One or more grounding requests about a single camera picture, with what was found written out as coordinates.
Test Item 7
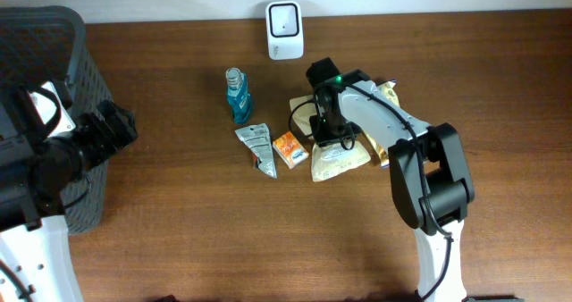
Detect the orange white small box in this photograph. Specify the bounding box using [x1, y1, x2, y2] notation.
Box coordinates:
[272, 131, 309, 169]

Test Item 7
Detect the yellow snack bag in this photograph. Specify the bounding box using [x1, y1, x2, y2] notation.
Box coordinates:
[366, 80, 400, 169]

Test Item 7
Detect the silver triangular snack packet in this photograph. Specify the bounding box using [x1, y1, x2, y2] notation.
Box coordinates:
[235, 123, 278, 179]

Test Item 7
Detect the teal mouthwash bottle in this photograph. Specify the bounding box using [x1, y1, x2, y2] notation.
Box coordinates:
[225, 68, 252, 124]

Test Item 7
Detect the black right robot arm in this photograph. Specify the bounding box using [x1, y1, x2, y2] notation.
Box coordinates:
[306, 58, 475, 301]

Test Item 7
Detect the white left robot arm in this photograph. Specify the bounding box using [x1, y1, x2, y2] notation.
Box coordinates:
[1, 81, 138, 301]

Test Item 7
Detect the white barcode scanner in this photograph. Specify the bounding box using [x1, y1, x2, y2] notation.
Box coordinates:
[265, 1, 304, 61]

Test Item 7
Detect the grey plastic lattice basket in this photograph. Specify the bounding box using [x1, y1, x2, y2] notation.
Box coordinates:
[1, 5, 113, 236]

